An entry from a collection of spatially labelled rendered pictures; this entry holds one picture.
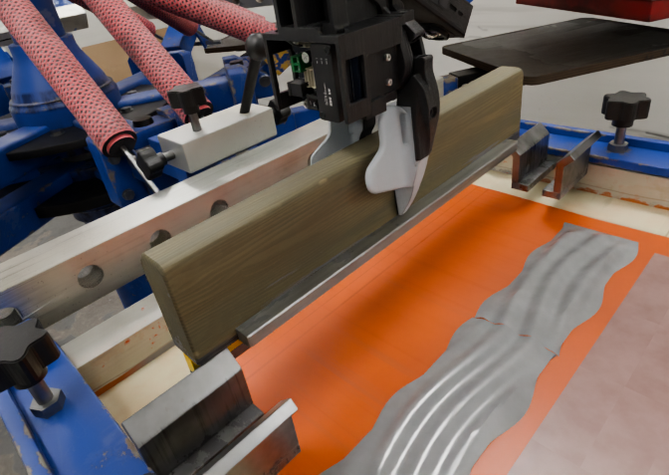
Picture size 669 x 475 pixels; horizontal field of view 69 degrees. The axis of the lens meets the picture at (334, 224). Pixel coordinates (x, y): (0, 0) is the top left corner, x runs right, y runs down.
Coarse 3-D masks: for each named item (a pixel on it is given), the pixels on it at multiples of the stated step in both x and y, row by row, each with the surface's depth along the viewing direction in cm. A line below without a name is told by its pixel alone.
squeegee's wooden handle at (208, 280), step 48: (480, 96) 44; (480, 144) 46; (288, 192) 31; (336, 192) 34; (384, 192) 38; (192, 240) 28; (240, 240) 29; (288, 240) 32; (336, 240) 35; (192, 288) 27; (240, 288) 30; (288, 288) 33; (192, 336) 28
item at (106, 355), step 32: (512, 160) 60; (608, 192) 53; (640, 192) 51; (128, 320) 41; (160, 320) 40; (64, 352) 38; (96, 352) 38; (128, 352) 39; (160, 352) 41; (96, 384) 38
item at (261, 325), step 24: (504, 144) 49; (480, 168) 45; (432, 192) 42; (456, 192) 43; (408, 216) 39; (384, 240) 37; (336, 264) 35; (360, 264) 36; (312, 288) 33; (264, 312) 31; (288, 312) 32; (240, 336) 30; (264, 336) 31
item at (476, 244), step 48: (480, 192) 58; (432, 240) 51; (480, 240) 50; (528, 240) 49; (432, 288) 44; (480, 288) 43; (624, 288) 41; (528, 336) 38; (576, 336) 37; (624, 336) 37; (624, 384) 33
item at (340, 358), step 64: (320, 320) 43; (384, 320) 42; (448, 320) 41; (256, 384) 37; (320, 384) 36; (384, 384) 36; (576, 384) 34; (320, 448) 32; (512, 448) 30; (576, 448) 30; (640, 448) 29
